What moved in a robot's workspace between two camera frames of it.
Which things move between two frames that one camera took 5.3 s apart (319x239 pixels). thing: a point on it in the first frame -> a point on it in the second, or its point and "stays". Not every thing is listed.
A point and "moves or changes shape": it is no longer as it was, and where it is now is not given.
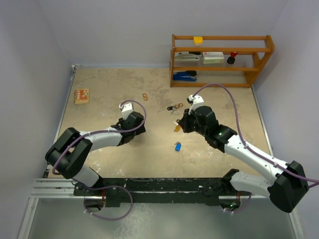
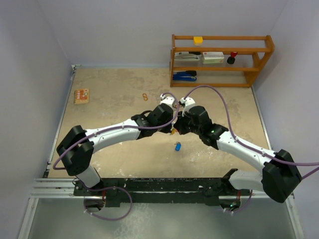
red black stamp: [231, 59] stays
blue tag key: [178, 146] stays
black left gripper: [140, 131] -> [167, 129]
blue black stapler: [189, 75] stays
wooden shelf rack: [218, 61] stays
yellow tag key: [177, 128] moves or changes shape
